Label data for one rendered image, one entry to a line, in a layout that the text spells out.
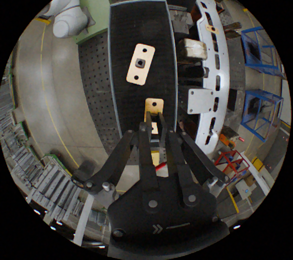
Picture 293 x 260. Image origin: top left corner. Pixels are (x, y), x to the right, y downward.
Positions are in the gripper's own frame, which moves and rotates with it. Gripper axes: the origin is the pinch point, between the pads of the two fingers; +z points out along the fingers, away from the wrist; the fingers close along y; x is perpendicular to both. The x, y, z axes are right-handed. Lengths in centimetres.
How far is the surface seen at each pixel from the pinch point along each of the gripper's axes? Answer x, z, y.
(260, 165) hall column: -280, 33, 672
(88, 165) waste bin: -185, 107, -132
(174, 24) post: 26.7, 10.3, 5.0
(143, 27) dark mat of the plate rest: 20.0, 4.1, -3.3
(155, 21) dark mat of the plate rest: 22.1, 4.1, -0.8
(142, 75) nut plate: 8.9, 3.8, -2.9
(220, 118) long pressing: -5.3, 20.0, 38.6
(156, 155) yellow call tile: -12.4, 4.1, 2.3
